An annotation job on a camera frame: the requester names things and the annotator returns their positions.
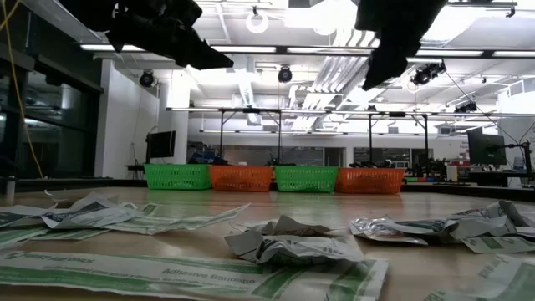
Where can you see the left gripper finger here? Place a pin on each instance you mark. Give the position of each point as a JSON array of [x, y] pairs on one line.
[[205, 56]]

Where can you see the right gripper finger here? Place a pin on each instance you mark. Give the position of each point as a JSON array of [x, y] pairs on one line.
[[384, 67]]

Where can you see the black background robot arm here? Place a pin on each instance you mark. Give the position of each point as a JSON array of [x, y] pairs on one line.
[[278, 161], [372, 164], [436, 167]]

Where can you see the long ceiling light strip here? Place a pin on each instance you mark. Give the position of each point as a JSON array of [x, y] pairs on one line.
[[514, 54], [242, 49], [451, 52], [326, 50], [90, 47]]

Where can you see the black ceiling spotlight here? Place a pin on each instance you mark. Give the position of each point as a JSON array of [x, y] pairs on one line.
[[284, 74], [426, 74], [466, 108], [147, 78]]

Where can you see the round pendant lamp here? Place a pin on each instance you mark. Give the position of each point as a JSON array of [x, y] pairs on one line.
[[257, 25]]

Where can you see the black monitor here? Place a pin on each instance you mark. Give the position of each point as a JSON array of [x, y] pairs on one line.
[[161, 144], [487, 148]]

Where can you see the orange plastic basket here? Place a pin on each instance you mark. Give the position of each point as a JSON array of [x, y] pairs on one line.
[[370, 180], [241, 179]]

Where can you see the green plastic basket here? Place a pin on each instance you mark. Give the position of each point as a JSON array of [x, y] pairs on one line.
[[306, 180], [177, 177]]

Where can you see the dark side desk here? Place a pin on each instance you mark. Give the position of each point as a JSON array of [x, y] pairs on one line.
[[134, 166]]

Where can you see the green striped bandage wrapper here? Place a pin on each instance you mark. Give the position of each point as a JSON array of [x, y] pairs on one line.
[[148, 208], [493, 280], [497, 244], [167, 276], [42, 236], [179, 221]]

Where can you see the grey cup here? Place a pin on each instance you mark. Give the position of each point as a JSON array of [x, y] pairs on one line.
[[10, 188]]

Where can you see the silver ventilation duct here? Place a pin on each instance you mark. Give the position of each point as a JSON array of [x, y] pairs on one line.
[[434, 33]]

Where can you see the black background rig frame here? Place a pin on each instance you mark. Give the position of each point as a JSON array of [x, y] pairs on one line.
[[251, 110], [397, 113]]

